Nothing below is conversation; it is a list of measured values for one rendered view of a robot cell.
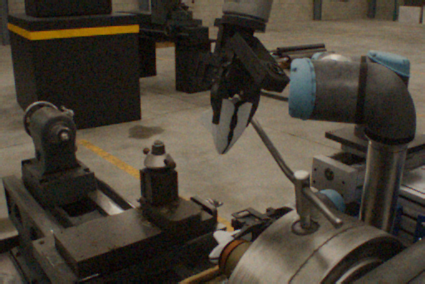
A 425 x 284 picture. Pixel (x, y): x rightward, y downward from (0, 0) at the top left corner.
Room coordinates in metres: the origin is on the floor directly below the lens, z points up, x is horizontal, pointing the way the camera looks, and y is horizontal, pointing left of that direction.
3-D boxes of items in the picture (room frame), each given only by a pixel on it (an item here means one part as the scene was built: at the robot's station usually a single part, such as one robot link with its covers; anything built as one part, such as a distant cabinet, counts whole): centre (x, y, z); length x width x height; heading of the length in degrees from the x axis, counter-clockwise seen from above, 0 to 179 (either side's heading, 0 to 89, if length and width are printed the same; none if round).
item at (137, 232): (1.07, 0.19, 0.95); 0.43 x 0.17 x 0.05; 127
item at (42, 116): (1.54, 0.57, 1.01); 0.30 x 0.20 x 0.29; 37
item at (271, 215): (0.83, -0.11, 1.08); 0.12 x 0.09 x 0.08; 126
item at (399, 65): (1.22, -0.47, 1.33); 0.13 x 0.12 x 0.14; 72
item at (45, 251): (1.10, 0.23, 0.90); 0.47 x 0.30 x 0.06; 127
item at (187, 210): (1.09, 0.12, 0.99); 0.20 x 0.10 x 0.05; 37
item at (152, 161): (1.11, 0.14, 1.13); 0.08 x 0.08 x 0.03
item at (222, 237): (0.77, -0.02, 1.10); 0.09 x 0.06 x 0.03; 126
